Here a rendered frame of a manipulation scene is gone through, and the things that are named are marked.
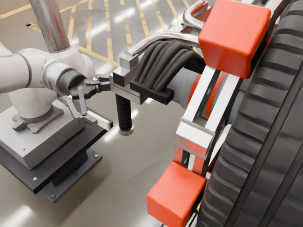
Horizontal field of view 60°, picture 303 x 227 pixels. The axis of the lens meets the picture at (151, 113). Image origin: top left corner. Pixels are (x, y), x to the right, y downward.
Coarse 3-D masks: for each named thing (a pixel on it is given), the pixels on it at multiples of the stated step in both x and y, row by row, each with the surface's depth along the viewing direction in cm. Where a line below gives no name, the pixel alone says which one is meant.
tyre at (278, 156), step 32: (288, 32) 35; (288, 64) 34; (256, 96) 35; (288, 96) 34; (256, 128) 35; (288, 128) 33; (224, 160) 38; (256, 160) 36; (288, 160) 33; (224, 192) 39; (256, 192) 36; (288, 192) 34; (224, 224) 42; (256, 224) 38; (288, 224) 35
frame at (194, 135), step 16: (256, 0) 48; (272, 0) 46; (288, 0) 52; (272, 16) 42; (272, 32) 75; (208, 80) 44; (240, 80) 43; (192, 96) 45; (208, 96) 47; (224, 96) 42; (192, 112) 44; (224, 112) 42; (192, 128) 44; (208, 128) 43; (176, 144) 47; (192, 144) 44; (208, 144) 43; (176, 160) 50; (208, 160) 49; (208, 176) 78
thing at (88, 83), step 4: (88, 84) 74; (92, 84) 74; (96, 84) 74; (100, 84) 74; (104, 84) 74; (108, 84) 74; (100, 88) 75; (104, 88) 75; (108, 88) 75; (96, 92) 76; (100, 92) 76
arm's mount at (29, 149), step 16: (16, 112) 130; (64, 112) 130; (0, 128) 123; (48, 128) 122; (64, 128) 124; (80, 128) 134; (0, 144) 124; (16, 144) 116; (32, 144) 115; (48, 144) 120; (32, 160) 116
